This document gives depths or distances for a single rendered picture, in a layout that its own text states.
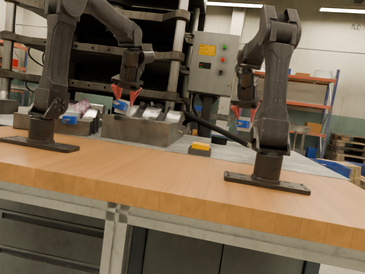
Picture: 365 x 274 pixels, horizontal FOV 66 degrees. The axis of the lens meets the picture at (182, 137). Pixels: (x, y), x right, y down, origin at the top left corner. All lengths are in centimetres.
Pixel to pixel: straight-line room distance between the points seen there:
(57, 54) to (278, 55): 57
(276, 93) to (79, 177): 48
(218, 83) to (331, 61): 626
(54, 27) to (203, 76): 123
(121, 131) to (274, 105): 59
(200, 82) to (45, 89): 125
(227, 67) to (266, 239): 147
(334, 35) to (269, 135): 750
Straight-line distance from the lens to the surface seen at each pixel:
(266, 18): 79
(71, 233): 125
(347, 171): 465
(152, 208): 54
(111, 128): 109
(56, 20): 84
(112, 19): 96
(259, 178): 69
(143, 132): 105
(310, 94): 781
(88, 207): 61
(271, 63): 74
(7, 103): 163
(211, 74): 190
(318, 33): 807
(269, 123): 69
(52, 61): 82
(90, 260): 126
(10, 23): 232
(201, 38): 195
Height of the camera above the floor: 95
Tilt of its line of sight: 6 degrees down
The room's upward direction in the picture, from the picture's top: 8 degrees clockwise
